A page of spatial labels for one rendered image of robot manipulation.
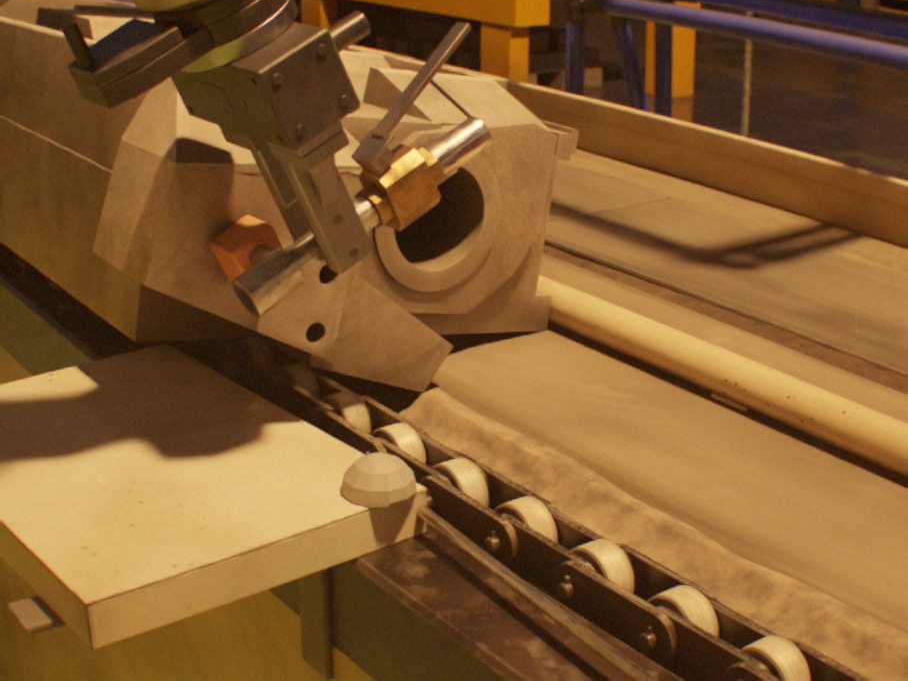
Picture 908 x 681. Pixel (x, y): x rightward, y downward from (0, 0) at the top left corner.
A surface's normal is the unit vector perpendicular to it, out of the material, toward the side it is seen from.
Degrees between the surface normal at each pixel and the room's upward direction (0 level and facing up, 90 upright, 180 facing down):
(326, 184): 117
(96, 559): 0
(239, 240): 25
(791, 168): 90
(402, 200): 90
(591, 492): 50
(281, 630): 90
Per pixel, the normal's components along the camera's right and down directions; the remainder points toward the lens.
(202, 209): 0.58, 0.28
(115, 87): 0.26, 0.47
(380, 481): 0.06, -0.31
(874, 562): 0.01, -0.94
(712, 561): -0.59, -0.48
